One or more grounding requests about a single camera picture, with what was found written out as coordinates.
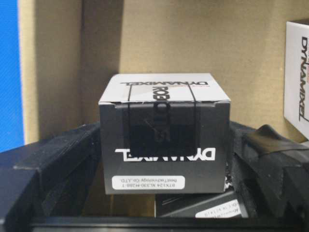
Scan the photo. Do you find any brown cardboard box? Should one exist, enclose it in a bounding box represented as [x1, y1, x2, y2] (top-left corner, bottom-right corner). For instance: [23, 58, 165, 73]
[20, 0, 309, 218]

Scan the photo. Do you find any black box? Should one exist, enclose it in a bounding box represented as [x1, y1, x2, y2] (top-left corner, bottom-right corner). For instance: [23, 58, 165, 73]
[98, 73, 231, 194]
[154, 175, 249, 218]
[284, 18, 309, 139]

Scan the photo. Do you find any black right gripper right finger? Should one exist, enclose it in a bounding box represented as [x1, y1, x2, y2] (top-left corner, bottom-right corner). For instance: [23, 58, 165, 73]
[227, 122, 309, 232]

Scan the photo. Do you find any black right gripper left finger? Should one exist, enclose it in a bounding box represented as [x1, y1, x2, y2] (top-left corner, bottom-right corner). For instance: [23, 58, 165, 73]
[0, 123, 101, 232]

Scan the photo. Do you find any blue table cloth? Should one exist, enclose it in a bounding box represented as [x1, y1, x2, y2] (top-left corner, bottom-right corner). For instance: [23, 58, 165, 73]
[0, 0, 25, 152]

